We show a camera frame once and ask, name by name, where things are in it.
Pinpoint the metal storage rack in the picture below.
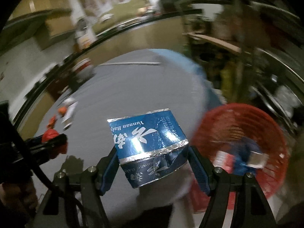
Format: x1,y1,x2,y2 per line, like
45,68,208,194
175,0,303,132

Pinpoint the white thin rod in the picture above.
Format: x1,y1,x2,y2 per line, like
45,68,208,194
98,61,161,66

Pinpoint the red plastic mesh basket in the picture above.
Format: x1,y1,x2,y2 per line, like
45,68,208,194
191,103,289,198

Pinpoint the grey table cloth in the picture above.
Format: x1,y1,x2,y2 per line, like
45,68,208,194
35,48,224,228

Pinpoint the blue foil carton box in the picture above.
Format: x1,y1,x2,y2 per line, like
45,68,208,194
107,108,189,188

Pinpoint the orange snack wrapper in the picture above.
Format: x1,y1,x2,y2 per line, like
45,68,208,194
57,97,78,131

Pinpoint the waterfall landscape poster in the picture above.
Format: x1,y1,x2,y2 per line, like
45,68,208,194
80,0,150,34

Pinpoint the red white bowl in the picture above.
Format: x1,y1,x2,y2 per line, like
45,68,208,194
72,58,94,83

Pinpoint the blue plastic bag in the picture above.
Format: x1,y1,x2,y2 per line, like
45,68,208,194
232,137,261,176

